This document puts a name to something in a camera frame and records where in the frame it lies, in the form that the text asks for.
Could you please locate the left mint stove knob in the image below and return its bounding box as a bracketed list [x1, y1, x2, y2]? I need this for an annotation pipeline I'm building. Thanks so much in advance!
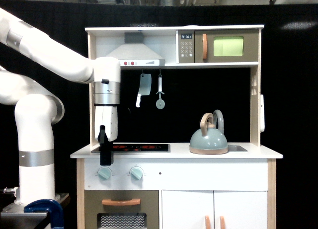
[97, 166, 112, 181]

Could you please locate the toy microwave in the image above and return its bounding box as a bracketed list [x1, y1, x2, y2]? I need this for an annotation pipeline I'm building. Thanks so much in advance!
[178, 29, 259, 63]

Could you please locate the left white cabinet door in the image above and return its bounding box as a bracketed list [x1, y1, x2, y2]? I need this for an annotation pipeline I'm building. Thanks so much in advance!
[161, 190, 214, 229]

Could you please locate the toy pizza cutter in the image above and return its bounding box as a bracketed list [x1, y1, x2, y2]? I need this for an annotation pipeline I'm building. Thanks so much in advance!
[156, 74, 165, 110]

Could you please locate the wooden toy kitchen frame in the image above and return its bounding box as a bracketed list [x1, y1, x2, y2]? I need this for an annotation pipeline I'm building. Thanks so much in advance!
[71, 25, 282, 229]

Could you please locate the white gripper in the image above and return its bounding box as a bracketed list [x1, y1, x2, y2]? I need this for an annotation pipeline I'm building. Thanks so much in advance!
[94, 106, 118, 165]

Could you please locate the toy oven door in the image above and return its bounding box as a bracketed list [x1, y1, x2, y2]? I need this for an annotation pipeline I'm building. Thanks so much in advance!
[84, 190, 159, 229]

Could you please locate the grey-green toy teapot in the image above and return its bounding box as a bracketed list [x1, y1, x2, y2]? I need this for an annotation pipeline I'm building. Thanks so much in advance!
[189, 113, 228, 155]

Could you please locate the right white cabinet door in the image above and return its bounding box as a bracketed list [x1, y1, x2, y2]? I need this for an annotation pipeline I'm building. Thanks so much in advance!
[214, 191, 267, 229]

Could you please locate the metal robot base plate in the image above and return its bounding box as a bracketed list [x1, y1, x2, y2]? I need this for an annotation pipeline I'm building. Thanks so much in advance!
[0, 193, 70, 219]

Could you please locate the white side-mounted toy phone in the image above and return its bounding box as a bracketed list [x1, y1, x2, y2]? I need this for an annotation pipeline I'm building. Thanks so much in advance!
[260, 94, 265, 133]

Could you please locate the black toy stove top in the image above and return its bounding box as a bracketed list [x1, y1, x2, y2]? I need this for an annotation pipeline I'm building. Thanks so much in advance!
[111, 143, 170, 153]

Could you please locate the toy cleaver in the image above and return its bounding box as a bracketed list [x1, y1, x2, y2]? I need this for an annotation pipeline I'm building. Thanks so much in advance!
[136, 74, 152, 108]

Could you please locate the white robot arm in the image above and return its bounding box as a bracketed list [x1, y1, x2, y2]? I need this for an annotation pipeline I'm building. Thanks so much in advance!
[0, 10, 121, 205]

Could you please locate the grey toy sink basin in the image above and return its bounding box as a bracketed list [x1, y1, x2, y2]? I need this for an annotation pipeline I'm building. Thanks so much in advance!
[228, 145, 247, 153]

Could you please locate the white cabinet door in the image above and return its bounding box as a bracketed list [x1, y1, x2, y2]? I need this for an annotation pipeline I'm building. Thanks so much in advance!
[214, 191, 267, 229]
[161, 190, 214, 229]

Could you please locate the grey toy faucet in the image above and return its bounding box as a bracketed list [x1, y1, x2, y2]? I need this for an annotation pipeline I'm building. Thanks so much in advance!
[213, 109, 225, 134]

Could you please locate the right mint stove knob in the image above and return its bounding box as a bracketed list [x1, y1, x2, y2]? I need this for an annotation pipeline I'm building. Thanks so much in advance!
[129, 166, 144, 180]

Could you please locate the blue C-clamp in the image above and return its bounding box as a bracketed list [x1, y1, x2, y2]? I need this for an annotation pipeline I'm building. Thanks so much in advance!
[23, 199, 64, 229]

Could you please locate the toy range hood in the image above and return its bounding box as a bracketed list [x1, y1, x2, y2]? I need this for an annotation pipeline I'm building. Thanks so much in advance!
[107, 32, 165, 67]

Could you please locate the mint stove knob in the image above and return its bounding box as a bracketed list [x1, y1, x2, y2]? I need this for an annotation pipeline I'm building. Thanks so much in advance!
[97, 166, 112, 181]
[129, 166, 144, 180]

